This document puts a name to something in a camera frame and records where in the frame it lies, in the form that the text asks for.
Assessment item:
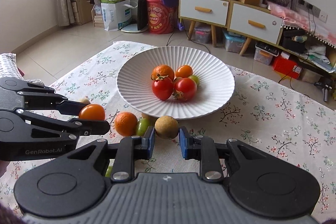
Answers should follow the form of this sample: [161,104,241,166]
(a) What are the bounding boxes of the green-red tomato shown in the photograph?
[135,118,151,136]

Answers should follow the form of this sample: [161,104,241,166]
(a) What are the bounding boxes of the green tomato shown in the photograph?
[105,165,113,177]
[189,75,199,86]

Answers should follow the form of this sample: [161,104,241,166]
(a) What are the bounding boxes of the large red tomato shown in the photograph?
[173,78,197,102]

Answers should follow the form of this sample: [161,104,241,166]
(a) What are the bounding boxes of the red tomato with stem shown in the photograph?
[151,76,174,101]

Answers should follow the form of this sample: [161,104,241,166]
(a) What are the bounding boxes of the small orange tomato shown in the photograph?
[175,65,193,78]

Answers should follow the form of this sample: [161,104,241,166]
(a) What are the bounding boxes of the large orange mandarin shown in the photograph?
[151,64,175,81]

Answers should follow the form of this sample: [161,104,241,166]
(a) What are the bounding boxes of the brown longan fruit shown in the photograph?
[141,113,157,124]

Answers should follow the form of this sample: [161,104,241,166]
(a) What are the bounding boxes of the white ribbed plate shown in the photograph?
[116,46,235,120]

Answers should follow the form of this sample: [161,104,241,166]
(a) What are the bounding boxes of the white paper bag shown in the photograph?
[101,0,131,31]

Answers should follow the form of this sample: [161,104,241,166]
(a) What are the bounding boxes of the clear storage bin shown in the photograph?
[223,30,247,53]

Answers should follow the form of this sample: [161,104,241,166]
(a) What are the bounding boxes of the red box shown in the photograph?
[272,56,302,79]

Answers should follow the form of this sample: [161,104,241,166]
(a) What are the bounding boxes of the red gift bucket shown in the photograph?
[146,0,176,35]

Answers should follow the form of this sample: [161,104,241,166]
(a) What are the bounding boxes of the low wooden tv cabinet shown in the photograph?
[270,3,336,83]

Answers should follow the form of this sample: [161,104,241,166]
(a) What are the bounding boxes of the pink cloth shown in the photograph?
[268,2,335,48]

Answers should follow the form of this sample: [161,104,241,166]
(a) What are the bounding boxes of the wooden drawer cabinet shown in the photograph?
[178,0,285,55]

